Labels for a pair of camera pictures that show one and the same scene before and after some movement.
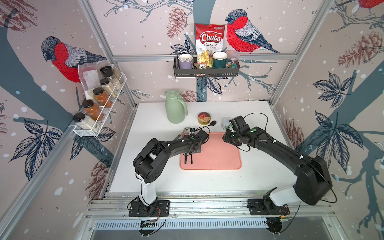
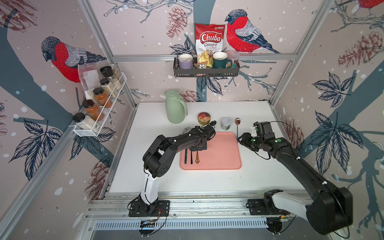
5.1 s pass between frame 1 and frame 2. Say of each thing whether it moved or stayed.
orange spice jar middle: stayed
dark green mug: stayed
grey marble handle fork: stayed
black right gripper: moved
